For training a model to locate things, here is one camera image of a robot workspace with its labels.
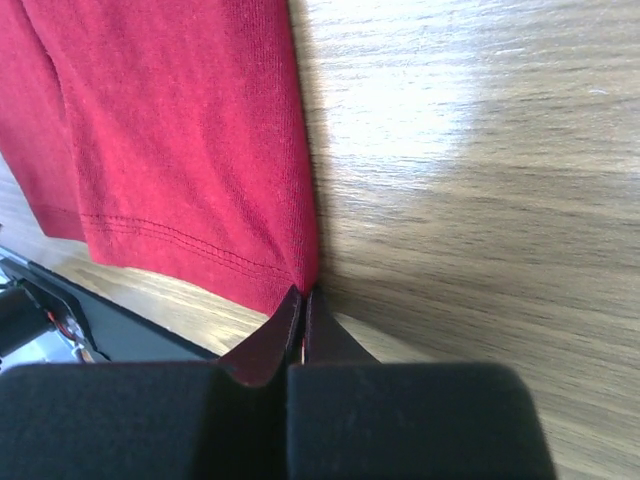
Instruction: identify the red t-shirt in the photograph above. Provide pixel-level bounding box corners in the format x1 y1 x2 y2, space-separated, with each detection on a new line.
1 1 319 314

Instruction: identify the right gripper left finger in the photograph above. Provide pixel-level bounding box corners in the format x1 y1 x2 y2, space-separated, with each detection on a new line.
1 289 303 479

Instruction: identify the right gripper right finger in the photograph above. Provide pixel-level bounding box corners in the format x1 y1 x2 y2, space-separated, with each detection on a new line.
287 290 556 479

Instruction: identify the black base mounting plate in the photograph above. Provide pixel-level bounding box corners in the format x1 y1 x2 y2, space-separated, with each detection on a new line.
1 248 218 362

